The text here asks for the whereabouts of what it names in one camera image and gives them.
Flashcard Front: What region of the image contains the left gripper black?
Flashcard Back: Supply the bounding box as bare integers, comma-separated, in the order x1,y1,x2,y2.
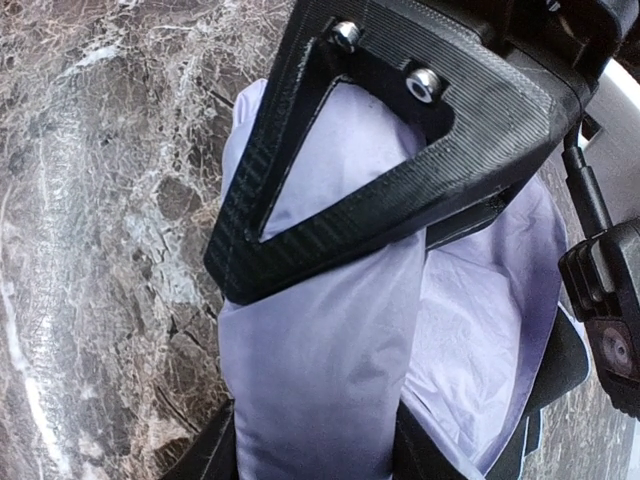
414,1,630,100

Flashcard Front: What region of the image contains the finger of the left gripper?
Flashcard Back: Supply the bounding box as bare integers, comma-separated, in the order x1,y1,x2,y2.
204,1,585,305

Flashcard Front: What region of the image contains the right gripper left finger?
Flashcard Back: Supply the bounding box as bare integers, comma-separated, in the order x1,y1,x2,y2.
161,399,235,480

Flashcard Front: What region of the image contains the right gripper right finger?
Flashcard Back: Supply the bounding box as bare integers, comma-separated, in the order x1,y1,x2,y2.
394,401,477,480

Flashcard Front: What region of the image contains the lavender folding umbrella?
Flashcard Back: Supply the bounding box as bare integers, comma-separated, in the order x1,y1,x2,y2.
215,77,571,480

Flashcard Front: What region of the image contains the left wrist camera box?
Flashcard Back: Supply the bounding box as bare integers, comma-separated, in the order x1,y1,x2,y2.
559,219,639,419

